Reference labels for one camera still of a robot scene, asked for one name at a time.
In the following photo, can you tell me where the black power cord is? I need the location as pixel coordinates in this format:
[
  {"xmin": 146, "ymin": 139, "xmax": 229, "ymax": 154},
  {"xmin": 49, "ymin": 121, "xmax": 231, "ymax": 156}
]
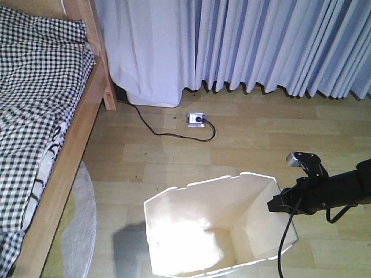
[{"xmin": 115, "ymin": 100, "xmax": 217, "ymax": 142}]

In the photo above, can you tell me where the grey round rug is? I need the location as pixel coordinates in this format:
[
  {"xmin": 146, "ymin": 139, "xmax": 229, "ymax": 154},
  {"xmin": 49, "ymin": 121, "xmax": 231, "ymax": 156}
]
[{"xmin": 41, "ymin": 162, "xmax": 97, "ymax": 277}]

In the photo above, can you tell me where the wooden bed frame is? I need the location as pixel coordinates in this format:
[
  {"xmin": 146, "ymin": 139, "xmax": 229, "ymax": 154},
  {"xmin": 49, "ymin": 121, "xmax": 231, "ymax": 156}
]
[{"xmin": 1, "ymin": 0, "xmax": 117, "ymax": 277}]

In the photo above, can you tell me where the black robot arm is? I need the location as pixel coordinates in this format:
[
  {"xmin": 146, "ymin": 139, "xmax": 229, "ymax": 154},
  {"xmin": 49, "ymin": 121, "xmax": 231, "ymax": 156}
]
[{"xmin": 267, "ymin": 159, "xmax": 370, "ymax": 215}]

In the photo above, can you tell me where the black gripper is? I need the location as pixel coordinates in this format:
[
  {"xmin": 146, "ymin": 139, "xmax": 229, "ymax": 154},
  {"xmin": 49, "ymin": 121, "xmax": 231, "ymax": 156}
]
[{"xmin": 267, "ymin": 177, "xmax": 333, "ymax": 215}]

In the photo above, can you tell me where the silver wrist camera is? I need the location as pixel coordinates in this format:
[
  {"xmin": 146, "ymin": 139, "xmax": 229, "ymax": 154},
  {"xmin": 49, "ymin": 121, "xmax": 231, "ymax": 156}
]
[{"xmin": 286, "ymin": 152, "xmax": 321, "ymax": 167}]

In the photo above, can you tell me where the grey pleated curtain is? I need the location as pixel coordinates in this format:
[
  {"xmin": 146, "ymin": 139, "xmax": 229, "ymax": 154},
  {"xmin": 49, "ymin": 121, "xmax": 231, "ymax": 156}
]
[{"xmin": 188, "ymin": 1, "xmax": 370, "ymax": 99}]

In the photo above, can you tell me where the silver floor power outlet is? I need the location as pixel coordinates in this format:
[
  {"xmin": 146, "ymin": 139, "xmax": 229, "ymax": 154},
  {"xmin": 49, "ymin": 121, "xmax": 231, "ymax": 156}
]
[{"xmin": 186, "ymin": 112, "xmax": 206, "ymax": 128}]

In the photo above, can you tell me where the white curtain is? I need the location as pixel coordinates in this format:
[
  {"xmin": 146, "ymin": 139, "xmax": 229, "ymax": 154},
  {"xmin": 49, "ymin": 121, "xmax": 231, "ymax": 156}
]
[{"xmin": 96, "ymin": 1, "xmax": 196, "ymax": 108}]

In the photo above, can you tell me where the black camera cable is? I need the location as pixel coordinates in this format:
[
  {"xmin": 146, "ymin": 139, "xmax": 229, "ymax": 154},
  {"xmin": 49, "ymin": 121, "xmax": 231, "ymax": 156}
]
[{"xmin": 277, "ymin": 179, "xmax": 311, "ymax": 278}]

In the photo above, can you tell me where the black white checkered bedding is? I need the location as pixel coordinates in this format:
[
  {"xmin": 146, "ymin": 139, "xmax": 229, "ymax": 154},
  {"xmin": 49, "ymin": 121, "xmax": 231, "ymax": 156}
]
[{"xmin": 1, "ymin": 7, "xmax": 95, "ymax": 277}]

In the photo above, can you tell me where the white paper trash bin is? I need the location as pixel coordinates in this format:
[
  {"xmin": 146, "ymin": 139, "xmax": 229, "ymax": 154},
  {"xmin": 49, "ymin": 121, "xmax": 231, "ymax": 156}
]
[{"xmin": 144, "ymin": 172, "xmax": 298, "ymax": 277}]

